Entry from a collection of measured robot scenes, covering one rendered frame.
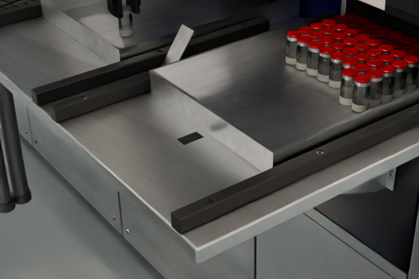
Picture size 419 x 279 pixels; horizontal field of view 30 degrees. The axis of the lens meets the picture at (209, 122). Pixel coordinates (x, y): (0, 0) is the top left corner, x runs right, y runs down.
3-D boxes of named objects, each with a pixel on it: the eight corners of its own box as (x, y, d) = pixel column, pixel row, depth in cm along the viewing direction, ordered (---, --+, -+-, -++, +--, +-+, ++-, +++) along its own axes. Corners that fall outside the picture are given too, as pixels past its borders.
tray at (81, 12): (207, -28, 148) (207, -46, 146) (298, 14, 129) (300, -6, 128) (42, 16, 131) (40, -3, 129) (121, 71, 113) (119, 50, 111)
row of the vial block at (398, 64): (316, 49, 117) (318, 21, 115) (408, 94, 105) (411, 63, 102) (305, 53, 116) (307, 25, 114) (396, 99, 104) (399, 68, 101)
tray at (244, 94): (332, 30, 124) (333, 9, 122) (466, 91, 105) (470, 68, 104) (150, 93, 107) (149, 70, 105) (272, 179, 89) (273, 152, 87)
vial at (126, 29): (128, 30, 125) (126, 5, 123) (136, 35, 123) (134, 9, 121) (116, 33, 124) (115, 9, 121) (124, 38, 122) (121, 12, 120)
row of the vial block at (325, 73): (293, 57, 115) (295, 28, 113) (384, 104, 102) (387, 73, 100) (282, 61, 114) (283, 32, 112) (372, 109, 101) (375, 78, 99)
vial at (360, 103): (360, 103, 103) (362, 71, 101) (371, 109, 101) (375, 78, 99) (347, 108, 102) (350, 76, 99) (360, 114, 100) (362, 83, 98)
